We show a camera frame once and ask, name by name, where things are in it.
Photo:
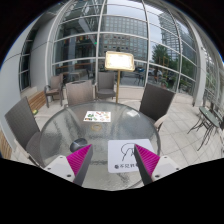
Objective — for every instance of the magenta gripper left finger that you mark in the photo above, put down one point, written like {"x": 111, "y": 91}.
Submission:
{"x": 72, "y": 167}

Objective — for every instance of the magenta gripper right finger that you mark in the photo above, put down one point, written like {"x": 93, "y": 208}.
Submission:
{"x": 151, "y": 166}

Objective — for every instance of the dark grey computer mouse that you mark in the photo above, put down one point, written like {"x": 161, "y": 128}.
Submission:
{"x": 77, "y": 144}

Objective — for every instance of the white mouse pad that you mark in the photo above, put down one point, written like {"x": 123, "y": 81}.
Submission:
{"x": 121, "y": 157}

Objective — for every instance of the round glass table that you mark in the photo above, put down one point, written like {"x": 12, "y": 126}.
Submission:
{"x": 126, "y": 124}

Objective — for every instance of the colourful menu card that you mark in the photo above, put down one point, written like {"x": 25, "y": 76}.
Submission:
{"x": 97, "y": 116}

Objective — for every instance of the grey wicker chair right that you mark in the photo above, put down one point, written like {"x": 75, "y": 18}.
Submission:
{"x": 155, "y": 104}

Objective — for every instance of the grey wicker chair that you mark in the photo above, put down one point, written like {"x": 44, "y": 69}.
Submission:
{"x": 25, "y": 129}
{"x": 79, "y": 92}
{"x": 155, "y": 104}

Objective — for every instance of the grey wicker chair far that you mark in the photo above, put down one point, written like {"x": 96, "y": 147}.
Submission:
{"x": 79, "y": 92}

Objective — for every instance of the grey wicker chair left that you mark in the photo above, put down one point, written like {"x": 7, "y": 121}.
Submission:
{"x": 25, "y": 129}

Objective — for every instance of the small glass side table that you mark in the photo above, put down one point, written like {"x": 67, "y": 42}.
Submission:
{"x": 209, "y": 121}

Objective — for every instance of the wooden bench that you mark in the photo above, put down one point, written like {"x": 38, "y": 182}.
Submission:
{"x": 36, "y": 101}

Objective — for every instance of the grey chair background left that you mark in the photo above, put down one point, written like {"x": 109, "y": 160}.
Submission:
{"x": 54, "y": 88}

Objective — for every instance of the grey chair background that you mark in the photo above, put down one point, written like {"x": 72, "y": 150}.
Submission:
{"x": 105, "y": 85}
{"x": 54, "y": 88}

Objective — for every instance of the grey chair background middle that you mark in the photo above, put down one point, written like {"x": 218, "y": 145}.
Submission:
{"x": 105, "y": 85}

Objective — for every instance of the gold menu stand sign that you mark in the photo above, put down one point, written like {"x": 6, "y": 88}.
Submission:
{"x": 119, "y": 61}

